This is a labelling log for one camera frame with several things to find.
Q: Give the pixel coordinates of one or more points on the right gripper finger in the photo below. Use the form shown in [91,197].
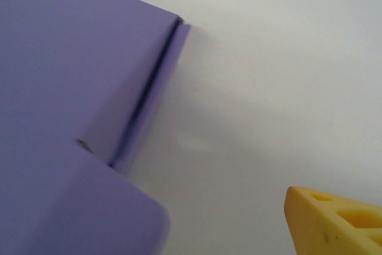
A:
[334,225]

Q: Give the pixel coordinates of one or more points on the purple paper box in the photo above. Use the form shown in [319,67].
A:
[74,87]

